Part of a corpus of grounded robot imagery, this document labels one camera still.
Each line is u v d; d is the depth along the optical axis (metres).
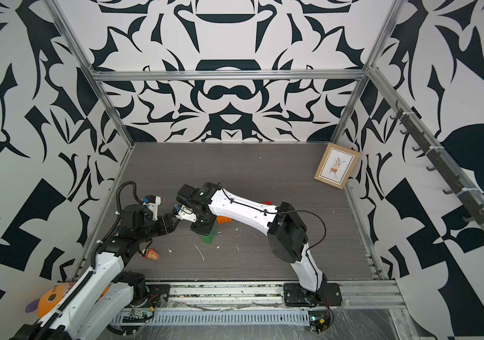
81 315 0.45
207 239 0.83
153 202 0.75
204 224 0.70
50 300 0.65
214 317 0.71
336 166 1.00
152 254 0.81
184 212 0.70
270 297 0.76
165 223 0.73
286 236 0.48
